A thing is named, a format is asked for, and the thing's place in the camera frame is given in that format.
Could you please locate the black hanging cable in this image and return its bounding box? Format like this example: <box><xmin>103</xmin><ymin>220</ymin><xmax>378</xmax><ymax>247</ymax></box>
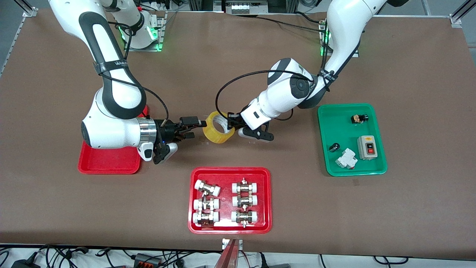
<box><xmin>373</xmin><ymin>255</ymin><xmax>410</xmax><ymax>265</ymax></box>

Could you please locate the yellowish clear tape roll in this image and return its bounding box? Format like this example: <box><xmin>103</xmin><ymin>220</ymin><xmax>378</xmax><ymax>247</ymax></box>
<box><xmin>203</xmin><ymin>111</ymin><xmax>235</xmax><ymax>144</ymax></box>

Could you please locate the green plastic tray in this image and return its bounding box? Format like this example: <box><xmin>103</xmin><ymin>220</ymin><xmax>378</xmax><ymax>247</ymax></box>
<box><xmin>317</xmin><ymin>103</ymin><xmax>388</xmax><ymax>177</ymax></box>

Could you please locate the black power adapter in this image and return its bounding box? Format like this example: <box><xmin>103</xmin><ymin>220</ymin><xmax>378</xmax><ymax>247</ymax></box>
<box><xmin>11</xmin><ymin>258</ymin><xmax>41</xmax><ymax>268</ymax></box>

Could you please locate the white power strip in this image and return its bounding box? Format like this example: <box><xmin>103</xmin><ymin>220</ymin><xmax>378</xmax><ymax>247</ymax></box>
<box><xmin>225</xmin><ymin>0</ymin><xmax>269</xmax><ymax>15</ymax></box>

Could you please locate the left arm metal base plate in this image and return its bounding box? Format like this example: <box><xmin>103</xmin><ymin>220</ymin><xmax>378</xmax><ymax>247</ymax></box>
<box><xmin>320</xmin><ymin>19</ymin><xmax>360</xmax><ymax>57</ymax></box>

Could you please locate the black cable on table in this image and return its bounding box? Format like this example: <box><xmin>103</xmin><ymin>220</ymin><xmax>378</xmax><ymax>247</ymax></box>
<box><xmin>255</xmin><ymin>15</ymin><xmax>328</xmax><ymax>34</ymax></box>

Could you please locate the white circuit breaker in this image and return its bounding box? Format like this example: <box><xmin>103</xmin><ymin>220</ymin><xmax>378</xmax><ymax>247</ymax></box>
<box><xmin>335</xmin><ymin>148</ymin><xmax>358</xmax><ymax>170</ymax></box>

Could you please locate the aluminium frame rail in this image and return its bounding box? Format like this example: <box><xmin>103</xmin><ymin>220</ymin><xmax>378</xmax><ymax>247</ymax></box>
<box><xmin>450</xmin><ymin>0</ymin><xmax>476</xmax><ymax>28</ymax></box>
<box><xmin>7</xmin><ymin>0</ymin><xmax>38</xmax><ymax>56</ymax></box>

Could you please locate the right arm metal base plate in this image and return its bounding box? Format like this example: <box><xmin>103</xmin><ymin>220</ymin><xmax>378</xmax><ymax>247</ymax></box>
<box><xmin>124</xmin><ymin>10</ymin><xmax>165</xmax><ymax>52</ymax></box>

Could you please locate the grey on-off switch box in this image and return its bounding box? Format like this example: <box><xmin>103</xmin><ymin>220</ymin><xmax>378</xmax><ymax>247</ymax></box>
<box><xmin>357</xmin><ymin>135</ymin><xmax>380</xmax><ymax>161</ymax></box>

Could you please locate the white-capped metal pipe fitting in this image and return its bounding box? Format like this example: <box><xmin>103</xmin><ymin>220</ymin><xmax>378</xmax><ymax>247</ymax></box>
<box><xmin>193</xmin><ymin>197</ymin><xmax>220</xmax><ymax>211</ymax></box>
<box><xmin>194</xmin><ymin>179</ymin><xmax>221</xmax><ymax>197</ymax></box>
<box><xmin>193</xmin><ymin>211</ymin><xmax>220</xmax><ymax>227</ymax></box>
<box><xmin>232</xmin><ymin>179</ymin><xmax>260</xmax><ymax>194</ymax></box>
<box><xmin>231</xmin><ymin>210</ymin><xmax>258</xmax><ymax>227</ymax></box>
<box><xmin>232</xmin><ymin>194</ymin><xmax>258</xmax><ymax>208</ymax></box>

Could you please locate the black connector box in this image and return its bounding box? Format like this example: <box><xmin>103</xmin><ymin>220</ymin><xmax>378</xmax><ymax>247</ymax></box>
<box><xmin>133</xmin><ymin>253</ymin><xmax>163</xmax><ymax>267</ymax></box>

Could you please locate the red plastic tray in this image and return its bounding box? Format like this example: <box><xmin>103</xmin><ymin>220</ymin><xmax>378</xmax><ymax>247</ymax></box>
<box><xmin>77</xmin><ymin>105</ymin><xmax>149</xmax><ymax>175</ymax></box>

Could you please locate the silver metal bracket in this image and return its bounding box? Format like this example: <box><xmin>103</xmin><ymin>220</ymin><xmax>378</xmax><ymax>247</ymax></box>
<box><xmin>222</xmin><ymin>238</ymin><xmax>243</xmax><ymax>251</ymax></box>

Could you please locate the red tray holding fittings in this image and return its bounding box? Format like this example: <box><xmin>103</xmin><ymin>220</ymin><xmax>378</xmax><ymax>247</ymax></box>
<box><xmin>188</xmin><ymin>167</ymin><xmax>272</xmax><ymax>235</ymax></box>

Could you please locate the red metal bar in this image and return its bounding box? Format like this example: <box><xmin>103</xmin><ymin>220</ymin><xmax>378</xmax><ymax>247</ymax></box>
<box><xmin>214</xmin><ymin>239</ymin><xmax>238</xmax><ymax>268</ymax></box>

